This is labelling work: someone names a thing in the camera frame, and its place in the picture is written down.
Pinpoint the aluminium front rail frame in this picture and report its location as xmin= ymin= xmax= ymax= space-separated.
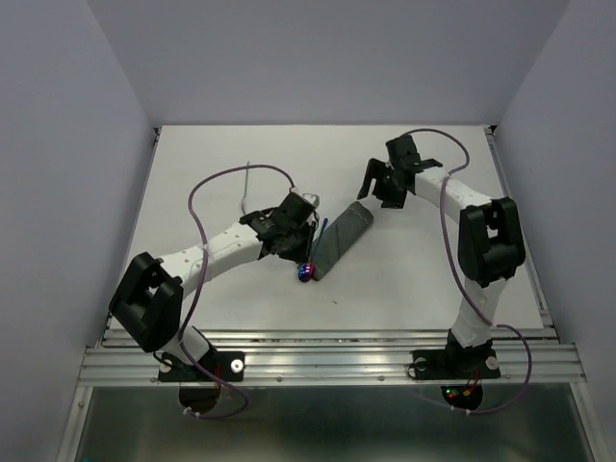
xmin=57 ymin=320 xmax=610 ymax=461

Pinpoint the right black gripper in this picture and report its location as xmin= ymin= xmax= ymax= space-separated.
xmin=355 ymin=158 xmax=405 ymax=209

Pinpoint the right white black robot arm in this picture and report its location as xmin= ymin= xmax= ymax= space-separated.
xmin=358 ymin=131 xmax=526 ymax=375

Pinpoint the dark grey cloth napkin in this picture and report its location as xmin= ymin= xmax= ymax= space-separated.
xmin=313 ymin=201 xmax=374 ymax=281

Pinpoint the purple cable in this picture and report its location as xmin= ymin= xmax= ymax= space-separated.
xmin=175 ymin=164 xmax=299 ymax=420
xmin=401 ymin=127 xmax=534 ymax=418

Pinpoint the aluminium right side rail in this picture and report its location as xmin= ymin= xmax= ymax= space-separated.
xmin=483 ymin=125 xmax=560 ymax=341

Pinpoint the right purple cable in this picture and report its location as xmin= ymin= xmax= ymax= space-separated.
xmin=401 ymin=127 xmax=534 ymax=418

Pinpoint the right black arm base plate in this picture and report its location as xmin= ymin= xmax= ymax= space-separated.
xmin=410 ymin=348 xmax=501 ymax=381

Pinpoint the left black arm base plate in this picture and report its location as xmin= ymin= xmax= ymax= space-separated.
xmin=157 ymin=350 xmax=245 ymax=383

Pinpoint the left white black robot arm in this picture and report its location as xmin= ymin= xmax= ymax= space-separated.
xmin=109 ymin=191 xmax=320 ymax=379

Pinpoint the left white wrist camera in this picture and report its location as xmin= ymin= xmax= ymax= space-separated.
xmin=299 ymin=192 xmax=320 ymax=209

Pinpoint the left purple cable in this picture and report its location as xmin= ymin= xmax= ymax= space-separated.
xmin=175 ymin=164 xmax=299 ymax=420

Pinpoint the silver metal fork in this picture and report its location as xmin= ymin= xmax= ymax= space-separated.
xmin=240 ymin=161 xmax=251 ymax=215

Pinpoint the iridescent rainbow spoon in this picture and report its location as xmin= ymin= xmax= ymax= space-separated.
xmin=297 ymin=218 xmax=329 ymax=283

